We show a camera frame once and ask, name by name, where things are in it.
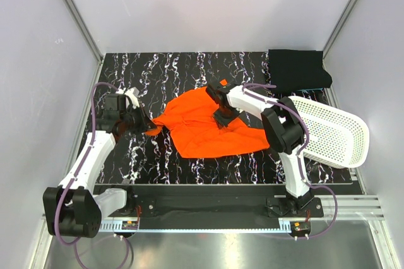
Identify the aluminium front frame rail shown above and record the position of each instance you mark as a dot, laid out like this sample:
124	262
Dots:
347	208

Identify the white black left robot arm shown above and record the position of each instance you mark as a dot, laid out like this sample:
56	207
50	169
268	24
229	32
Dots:
85	168

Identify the left aluminium corner post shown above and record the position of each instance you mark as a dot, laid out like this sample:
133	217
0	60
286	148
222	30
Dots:
80	23

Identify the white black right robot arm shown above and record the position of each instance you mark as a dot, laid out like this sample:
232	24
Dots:
285	132

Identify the white perforated plastic basket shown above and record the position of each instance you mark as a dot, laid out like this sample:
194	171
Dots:
337	138

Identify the black marble pattern mat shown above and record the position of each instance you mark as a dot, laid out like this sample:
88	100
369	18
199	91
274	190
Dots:
161	77

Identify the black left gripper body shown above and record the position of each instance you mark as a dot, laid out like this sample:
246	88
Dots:
142	120

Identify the orange t shirt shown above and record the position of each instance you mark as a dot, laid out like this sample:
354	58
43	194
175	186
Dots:
189	119

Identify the orange connector board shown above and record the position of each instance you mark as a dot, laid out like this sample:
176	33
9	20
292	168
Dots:
130	225
302	226

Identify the folded black t shirt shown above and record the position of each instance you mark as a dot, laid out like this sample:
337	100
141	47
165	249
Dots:
294	70

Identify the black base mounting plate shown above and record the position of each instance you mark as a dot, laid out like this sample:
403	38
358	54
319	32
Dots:
211	207

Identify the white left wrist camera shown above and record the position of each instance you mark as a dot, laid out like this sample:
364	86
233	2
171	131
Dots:
131	96

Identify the left orange connector board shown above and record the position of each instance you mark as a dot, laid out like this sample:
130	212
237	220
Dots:
130	225

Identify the right orange connector board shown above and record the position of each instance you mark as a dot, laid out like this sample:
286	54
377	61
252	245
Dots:
302	226

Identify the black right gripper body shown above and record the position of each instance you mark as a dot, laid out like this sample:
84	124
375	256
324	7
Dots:
225	116

